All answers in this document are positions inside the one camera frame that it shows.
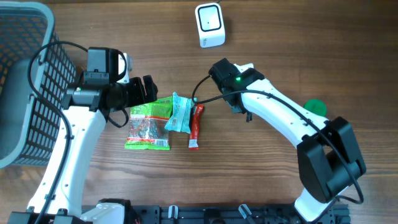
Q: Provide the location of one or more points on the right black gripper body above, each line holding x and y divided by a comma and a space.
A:
236, 109

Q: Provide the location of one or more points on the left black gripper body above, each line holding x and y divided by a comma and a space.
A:
133, 93

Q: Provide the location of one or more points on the green snack bag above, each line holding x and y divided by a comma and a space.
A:
147, 126

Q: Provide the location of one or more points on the teal wrapper packet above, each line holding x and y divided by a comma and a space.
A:
181, 113

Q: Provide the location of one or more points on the red stick sachet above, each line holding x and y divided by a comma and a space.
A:
194, 127

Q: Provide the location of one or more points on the green lid jar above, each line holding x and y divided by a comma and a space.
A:
316, 106

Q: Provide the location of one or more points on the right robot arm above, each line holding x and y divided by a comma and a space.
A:
329, 157

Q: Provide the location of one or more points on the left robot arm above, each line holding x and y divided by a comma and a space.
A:
84, 111

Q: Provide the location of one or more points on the white barcode scanner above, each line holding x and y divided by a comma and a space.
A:
210, 25

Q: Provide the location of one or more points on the grey plastic mesh basket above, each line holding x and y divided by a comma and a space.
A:
35, 71

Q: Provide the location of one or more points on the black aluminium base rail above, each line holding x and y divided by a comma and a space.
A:
268, 214

